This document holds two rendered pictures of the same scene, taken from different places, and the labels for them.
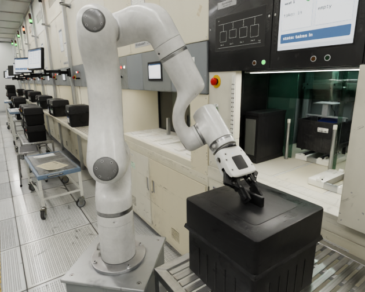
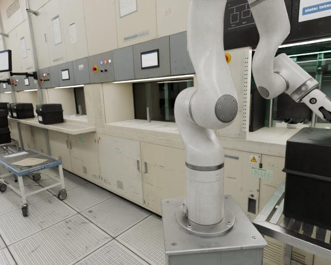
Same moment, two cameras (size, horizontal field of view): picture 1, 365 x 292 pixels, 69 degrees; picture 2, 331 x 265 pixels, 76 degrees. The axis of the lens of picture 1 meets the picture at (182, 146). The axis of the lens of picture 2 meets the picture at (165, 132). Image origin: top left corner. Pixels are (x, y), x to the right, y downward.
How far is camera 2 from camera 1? 0.58 m
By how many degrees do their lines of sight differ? 14
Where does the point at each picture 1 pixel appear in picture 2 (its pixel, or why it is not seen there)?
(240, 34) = not seen: hidden behind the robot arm
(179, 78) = (276, 19)
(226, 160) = (324, 98)
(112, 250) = (211, 209)
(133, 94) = (113, 89)
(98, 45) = not seen: outside the picture
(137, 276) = (244, 231)
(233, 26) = (247, 7)
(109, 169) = (231, 108)
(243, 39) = not seen: hidden behind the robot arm
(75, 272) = (175, 241)
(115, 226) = (216, 180)
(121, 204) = (222, 154)
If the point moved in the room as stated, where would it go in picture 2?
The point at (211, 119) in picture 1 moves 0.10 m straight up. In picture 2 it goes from (293, 64) to (296, 32)
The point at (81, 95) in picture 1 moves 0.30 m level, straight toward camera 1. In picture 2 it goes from (49, 97) to (52, 97)
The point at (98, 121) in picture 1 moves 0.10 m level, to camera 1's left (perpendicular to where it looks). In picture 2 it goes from (210, 57) to (173, 57)
